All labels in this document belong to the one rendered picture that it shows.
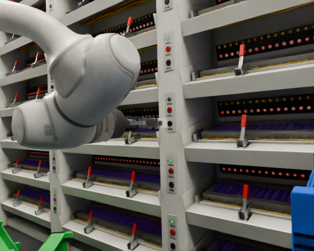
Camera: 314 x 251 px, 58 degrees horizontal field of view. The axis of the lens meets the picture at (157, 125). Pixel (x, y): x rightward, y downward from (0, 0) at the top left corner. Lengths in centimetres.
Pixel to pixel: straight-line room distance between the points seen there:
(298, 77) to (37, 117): 57
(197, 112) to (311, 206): 76
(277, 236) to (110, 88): 55
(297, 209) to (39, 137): 46
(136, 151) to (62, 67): 57
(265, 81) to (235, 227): 40
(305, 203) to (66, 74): 39
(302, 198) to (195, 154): 66
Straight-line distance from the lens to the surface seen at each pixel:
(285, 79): 75
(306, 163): 74
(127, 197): 107
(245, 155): 78
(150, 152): 96
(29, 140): 57
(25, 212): 177
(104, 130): 64
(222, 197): 90
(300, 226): 21
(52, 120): 56
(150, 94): 95
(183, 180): 88
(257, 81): 77
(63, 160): 140
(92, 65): 46
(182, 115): 86
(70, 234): 121
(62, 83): 50
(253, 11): 82
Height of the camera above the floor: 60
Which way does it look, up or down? level
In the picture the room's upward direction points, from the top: 1 degrees counter-clockwise
